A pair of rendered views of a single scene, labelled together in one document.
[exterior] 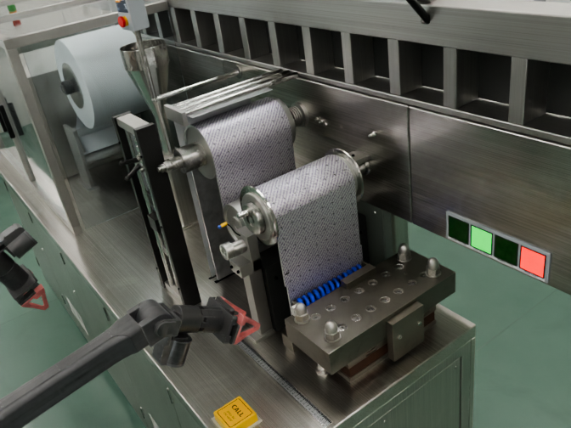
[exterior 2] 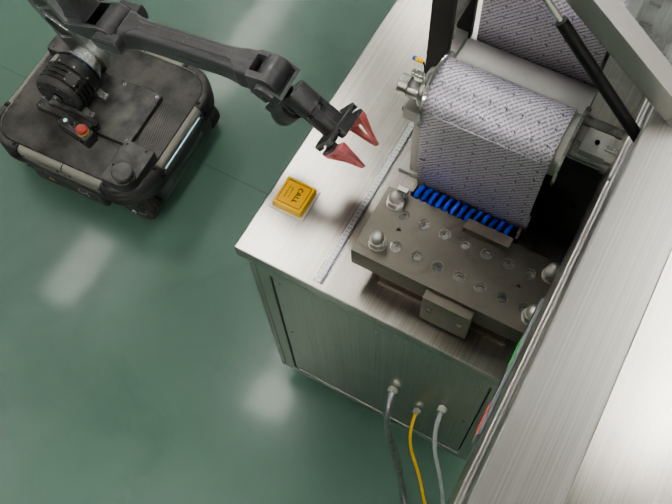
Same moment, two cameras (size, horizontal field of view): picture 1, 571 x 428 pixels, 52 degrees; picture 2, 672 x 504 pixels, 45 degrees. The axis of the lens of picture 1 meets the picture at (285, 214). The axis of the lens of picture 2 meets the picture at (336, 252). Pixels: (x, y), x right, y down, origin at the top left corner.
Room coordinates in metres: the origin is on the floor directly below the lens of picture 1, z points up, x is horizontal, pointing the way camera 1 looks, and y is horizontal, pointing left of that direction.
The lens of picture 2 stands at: (0.61, -0.63, 2.44)
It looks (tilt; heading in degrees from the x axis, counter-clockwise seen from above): 65 degrees down; 65
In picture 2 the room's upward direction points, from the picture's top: 5 degrees counter-clockwise
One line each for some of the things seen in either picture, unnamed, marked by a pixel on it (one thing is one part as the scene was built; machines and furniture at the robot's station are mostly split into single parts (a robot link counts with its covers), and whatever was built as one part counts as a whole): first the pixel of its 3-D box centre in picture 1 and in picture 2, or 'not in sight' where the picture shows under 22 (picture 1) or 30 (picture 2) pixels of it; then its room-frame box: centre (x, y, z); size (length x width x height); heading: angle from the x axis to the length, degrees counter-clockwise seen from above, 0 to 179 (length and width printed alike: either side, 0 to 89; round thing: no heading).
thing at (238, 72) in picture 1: (196, 85); not in sight; (1.71, 0.20, 1.41); 0.30 x 0.04 x 0.04; 122
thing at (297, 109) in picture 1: (291, 118); not in sight; (1.52, -0.06, 1.33); 0.07 x 0.07 x 0.07; 32
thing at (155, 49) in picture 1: (144, 54); not in sight; (1.82, 0.35, 1.50); 0.14 x 0.14 x 0.06
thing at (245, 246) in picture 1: (250, 287); (418, 128); (1.16, 0.11, 1.05); 0.06 x 0.05 x 0.31; 122
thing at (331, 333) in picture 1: (331, 329); (377, 238); (0.96, -0.06, 1.05); 0.04 x 0.04 x 0.04
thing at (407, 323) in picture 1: (406, 331); (445, 315); (1.02, -0.23, 0.96); 0.10 x 0.03 x 0.11; 122
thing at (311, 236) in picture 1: (319, 233); (478, 165); (1.17, -0.07, 1.17); 0.23 x 0.01 x 0.18; 122
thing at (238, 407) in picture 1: (235, 416); (294, 196); (0.89, 0.17, 0.91); 0.07 x 0.07 x 0.02; 32
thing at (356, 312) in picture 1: (372, 305); (460, 266); (1.09, -0.17, 1.00); 0.40 x 0.16 x 0.06; 122
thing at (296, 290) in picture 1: (327, 279); (471, 202); (1.17, -0.08, 1.03); 0.23 x 0.01 x 0.09; 122
